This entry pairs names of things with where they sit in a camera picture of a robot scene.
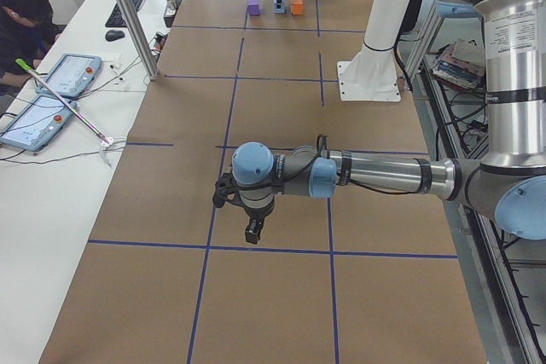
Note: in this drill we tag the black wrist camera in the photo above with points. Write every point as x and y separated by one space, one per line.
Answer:
226 191

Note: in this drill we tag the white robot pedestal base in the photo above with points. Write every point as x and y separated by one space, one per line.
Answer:
371 75

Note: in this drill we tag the lower teach pendant tablet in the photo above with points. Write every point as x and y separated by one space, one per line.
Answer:
37 124

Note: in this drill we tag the purple foam block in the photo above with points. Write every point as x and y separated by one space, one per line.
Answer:
253 8

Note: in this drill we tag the orange foam block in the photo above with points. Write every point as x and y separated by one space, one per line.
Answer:
297 7

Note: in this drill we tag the teach pendant tablet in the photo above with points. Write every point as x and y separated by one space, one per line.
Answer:
73 74
37 124

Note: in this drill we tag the stack of books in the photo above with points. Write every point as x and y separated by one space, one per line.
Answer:
461 63

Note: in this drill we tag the light blue foam block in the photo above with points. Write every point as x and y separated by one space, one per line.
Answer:
277 13

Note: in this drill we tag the aluminium frame post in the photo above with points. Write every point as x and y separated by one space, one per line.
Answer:
138 37

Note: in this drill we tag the person in black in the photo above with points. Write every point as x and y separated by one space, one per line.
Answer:
27 32

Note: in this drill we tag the green tipped metal rod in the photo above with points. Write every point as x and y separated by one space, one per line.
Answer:
107 141

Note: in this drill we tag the black computer mouse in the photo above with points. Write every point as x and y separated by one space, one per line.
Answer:
114 35

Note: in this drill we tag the upper teach pendant tablet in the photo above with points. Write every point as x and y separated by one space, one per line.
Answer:
73 74

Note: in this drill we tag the metal cup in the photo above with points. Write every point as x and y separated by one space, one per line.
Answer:
171 5

